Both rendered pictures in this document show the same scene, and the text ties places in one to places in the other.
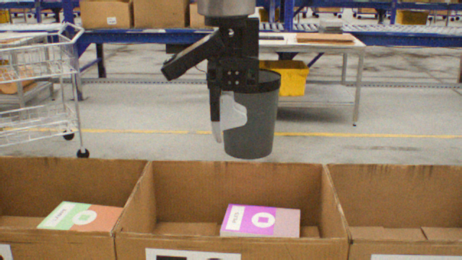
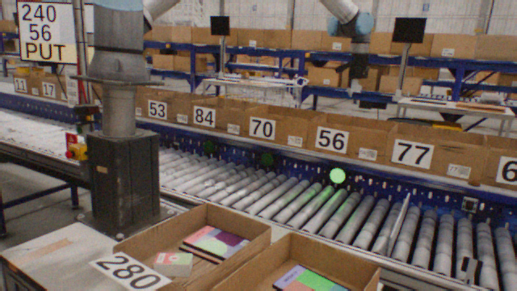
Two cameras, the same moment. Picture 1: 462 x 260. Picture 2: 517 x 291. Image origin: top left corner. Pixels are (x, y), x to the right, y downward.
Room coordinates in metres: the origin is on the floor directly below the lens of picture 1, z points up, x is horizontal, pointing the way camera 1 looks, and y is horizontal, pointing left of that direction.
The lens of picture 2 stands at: (-1.11, -0.35, 1.40)
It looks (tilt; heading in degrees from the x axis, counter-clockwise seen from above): 16 degrees down; 26
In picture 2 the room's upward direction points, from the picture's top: 3 degrees clockwise
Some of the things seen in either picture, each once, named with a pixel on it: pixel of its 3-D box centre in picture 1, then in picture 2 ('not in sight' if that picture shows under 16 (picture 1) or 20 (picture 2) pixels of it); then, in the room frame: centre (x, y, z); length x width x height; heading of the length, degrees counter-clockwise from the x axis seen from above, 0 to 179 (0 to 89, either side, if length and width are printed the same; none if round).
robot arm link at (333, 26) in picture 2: not in sight; (342, 27); (0.60, 0.08, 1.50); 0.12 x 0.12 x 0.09; 48
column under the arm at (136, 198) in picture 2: not in sight; (125, 175); (-0.23, 0.60, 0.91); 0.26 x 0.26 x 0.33; 83
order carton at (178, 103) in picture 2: not in sight; (182, 107); (0.80, 1.16, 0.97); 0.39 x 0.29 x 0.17; 87
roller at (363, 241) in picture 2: not in sight; (372, 224); (0.28, -0.22, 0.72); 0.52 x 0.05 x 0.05; 177
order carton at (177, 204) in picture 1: (234, 230); (351, 137); (0.74, -0.01, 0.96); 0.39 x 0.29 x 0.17; 87
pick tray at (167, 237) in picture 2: not in sight; (198, 250); (-0.34, 0.20, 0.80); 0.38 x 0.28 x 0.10; 172
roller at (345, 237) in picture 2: not in sight; (356, 219); (0.28, -0.16, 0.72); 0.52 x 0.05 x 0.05; 177
